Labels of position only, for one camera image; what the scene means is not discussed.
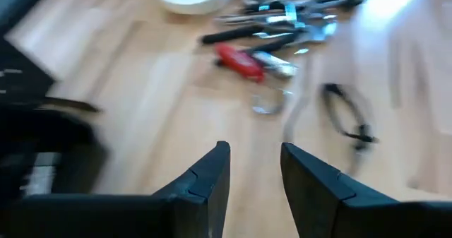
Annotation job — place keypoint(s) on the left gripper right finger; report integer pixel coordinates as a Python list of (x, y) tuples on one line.
[(318, 195)]

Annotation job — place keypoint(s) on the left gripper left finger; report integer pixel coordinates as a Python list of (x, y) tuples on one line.
[(197, 202)]

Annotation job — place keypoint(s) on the clear safety glasses black frame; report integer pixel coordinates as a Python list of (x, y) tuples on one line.
[(362, 137)]

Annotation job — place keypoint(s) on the small black tool bin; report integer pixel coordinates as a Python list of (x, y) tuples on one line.
[(70, 142)]

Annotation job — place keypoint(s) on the white masking tape roll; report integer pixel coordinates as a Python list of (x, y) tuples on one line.
[(197, 5)]

